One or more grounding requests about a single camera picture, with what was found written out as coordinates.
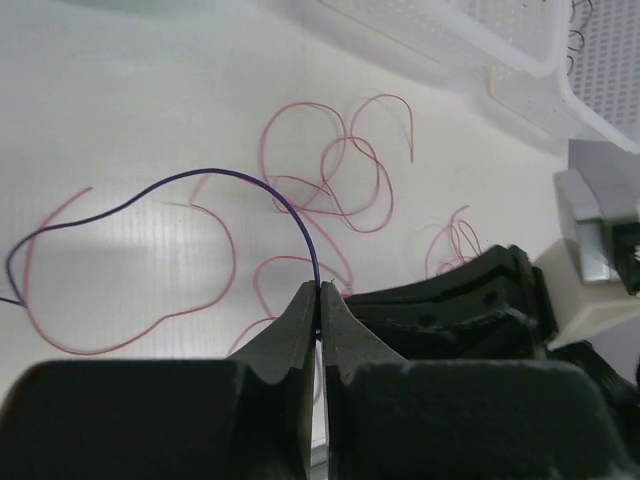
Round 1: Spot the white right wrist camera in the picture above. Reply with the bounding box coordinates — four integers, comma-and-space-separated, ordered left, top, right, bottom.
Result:
537, 140, 639, 349

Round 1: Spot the white perforated basket right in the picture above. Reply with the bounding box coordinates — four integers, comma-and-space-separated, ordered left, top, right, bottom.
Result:
487, 0, 640, 154

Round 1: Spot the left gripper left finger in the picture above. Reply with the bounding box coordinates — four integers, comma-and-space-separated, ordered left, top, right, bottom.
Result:
228, 282, 317, 479

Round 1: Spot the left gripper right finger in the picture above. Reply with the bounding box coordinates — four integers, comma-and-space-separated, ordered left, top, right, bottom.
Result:
319, 282, 404, 479

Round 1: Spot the white perforated basket left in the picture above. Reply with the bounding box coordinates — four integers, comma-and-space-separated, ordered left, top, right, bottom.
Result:
278, 1, 569, 77

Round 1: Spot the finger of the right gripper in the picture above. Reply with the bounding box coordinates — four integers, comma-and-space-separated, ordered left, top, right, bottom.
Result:
346, 245, 558, 360

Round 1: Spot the white perforated basket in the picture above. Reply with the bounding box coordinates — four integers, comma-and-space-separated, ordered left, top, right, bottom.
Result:
278, 1, 569, 77
487, 0, 640, 154

